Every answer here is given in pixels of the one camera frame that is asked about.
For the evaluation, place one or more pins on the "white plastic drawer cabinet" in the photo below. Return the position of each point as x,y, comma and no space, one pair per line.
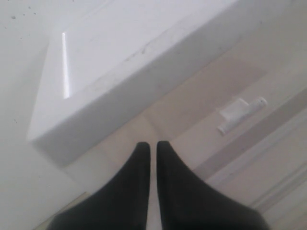
104,71

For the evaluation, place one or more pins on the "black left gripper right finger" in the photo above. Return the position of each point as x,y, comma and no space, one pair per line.
188,203

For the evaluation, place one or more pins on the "clear top left drawer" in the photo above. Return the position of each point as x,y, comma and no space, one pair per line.
254,90

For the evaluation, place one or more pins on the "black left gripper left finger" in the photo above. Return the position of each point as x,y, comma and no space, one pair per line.
122,204

